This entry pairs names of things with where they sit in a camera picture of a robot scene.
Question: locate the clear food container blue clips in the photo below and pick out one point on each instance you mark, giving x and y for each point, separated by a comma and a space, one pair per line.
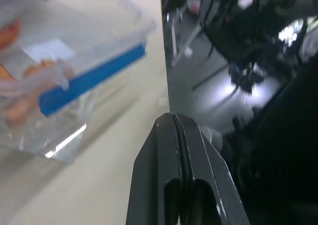
62, 61

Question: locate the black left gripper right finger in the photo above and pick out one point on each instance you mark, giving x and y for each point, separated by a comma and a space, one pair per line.
206, 165

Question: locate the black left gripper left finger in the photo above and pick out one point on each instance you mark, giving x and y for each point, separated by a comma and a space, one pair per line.
154, 165

